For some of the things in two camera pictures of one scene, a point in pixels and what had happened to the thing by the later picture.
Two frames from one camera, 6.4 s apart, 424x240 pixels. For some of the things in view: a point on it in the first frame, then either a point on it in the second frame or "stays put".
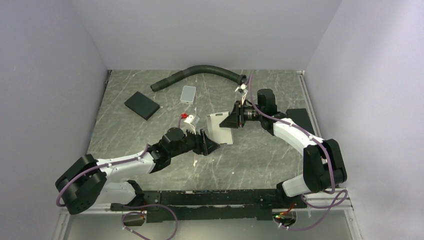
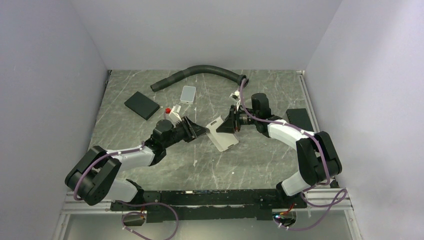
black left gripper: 204,144 -> 192,130
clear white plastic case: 188,94 stays put
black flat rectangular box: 142,105 stays put
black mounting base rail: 214,205 stays put
